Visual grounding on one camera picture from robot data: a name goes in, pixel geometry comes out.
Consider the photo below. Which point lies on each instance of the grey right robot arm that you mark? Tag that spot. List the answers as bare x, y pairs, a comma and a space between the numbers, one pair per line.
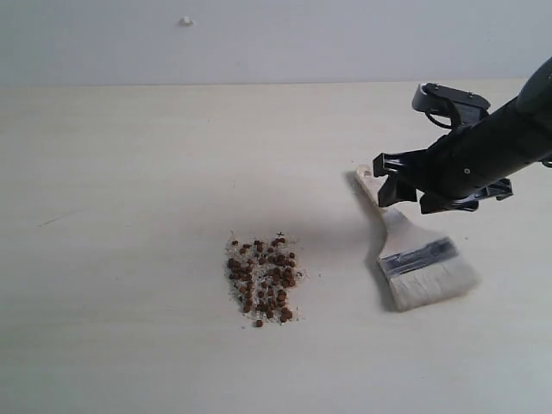
528, 117

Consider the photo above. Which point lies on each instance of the white wall plug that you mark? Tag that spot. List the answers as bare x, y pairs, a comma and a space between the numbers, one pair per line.
186, 21

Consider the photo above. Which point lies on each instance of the wooden paint brush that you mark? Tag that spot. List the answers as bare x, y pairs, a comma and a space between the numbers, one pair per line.
421, 266

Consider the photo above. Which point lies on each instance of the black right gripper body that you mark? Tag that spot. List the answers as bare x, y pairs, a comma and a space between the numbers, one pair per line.
462, 163

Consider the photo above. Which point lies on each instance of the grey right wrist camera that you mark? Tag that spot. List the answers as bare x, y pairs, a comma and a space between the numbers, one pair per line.
449, 108

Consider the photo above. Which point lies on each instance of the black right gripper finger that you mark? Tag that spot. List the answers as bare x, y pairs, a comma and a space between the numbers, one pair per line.
397, 188
431, 203

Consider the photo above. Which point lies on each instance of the brown and white granule pile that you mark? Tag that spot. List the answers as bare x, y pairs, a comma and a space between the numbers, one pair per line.
273, 279

